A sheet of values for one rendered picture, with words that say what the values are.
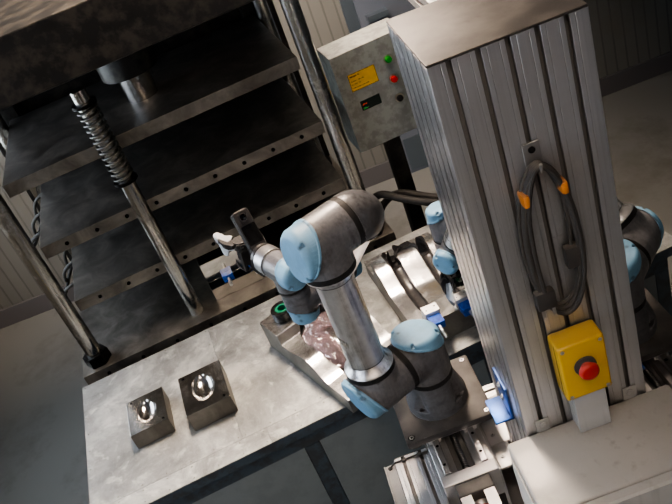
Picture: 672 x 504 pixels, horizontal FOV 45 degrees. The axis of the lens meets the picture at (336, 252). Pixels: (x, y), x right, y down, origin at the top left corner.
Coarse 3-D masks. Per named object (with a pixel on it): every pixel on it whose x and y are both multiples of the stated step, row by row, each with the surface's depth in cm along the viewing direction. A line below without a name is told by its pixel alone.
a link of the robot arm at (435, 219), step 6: (432, 204) 229; (438, 204) 228; (426, 210) 228; (432, 210) 226; (438, 210) 225; (426, 216) 228; (432, 216) 225; (438, 216) 225; (432, 222) 227; (438, 222) 226; (444, 222) 225; (432, 228) 228; (438, 228) 227; (444, 228) 226; (432, 234) 230; (438, 234) 228; (444, 234) 228; (438, 240) 230
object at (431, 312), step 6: (426, 306) 247; (432, 306) 247; (426, 312) 245; (432, 312) 245; (438, 312) 246; (426, 318) 246; (432, 318) 245; (438, 318) 244; (438, 324) 243; (444, 324) 244; (444, 330) 241
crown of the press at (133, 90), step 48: (0, 0) 289; (48, 0) 259; (96, 0) 241; (144, 0) 246; (192, 0) 250; (240, 0) 254; (0, 48) 239; (48, 48) 243; (96, 48) 248; (144, 48) 286; (0, 96) 246; (144, 96) 295
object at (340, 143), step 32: (256, 0) 326; (288, 0) 262; (320, 64) 277; (320, 96) 281; (0, 128) 319; (352, 160) 297; (32, 192) 335; (0, 224) 268; (32, 256) 276; (64, 320) 291; (96, 352) 301
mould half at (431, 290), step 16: (432, 240) 273; (400, 256) 271; (416, 256) 270; (368, 272) 289; (384, 272) 269; (416, 272) 267; (384, 288) 268; (400, 288) 265; (432, 288) 260; (464, 288) 254; (400, 304) 259; (448, 304) 250; (448, 320) 248; (464, 320) 250; (448, 336) 251
